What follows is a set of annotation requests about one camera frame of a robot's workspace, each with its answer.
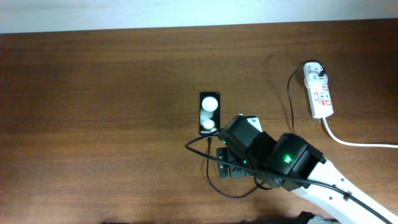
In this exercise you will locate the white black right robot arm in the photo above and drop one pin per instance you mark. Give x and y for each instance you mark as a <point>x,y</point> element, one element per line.
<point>298,167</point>

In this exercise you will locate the white power strip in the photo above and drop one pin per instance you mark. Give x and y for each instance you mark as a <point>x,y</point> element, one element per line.
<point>319,97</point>

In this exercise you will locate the black Samsung smartphone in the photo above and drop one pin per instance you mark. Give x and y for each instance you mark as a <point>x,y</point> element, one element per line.
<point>210,112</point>

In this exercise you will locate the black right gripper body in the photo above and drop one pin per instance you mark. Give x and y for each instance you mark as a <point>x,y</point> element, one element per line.
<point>224,152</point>

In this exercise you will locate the white USB charger plug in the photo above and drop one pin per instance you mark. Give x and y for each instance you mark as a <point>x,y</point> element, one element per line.
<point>313,79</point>

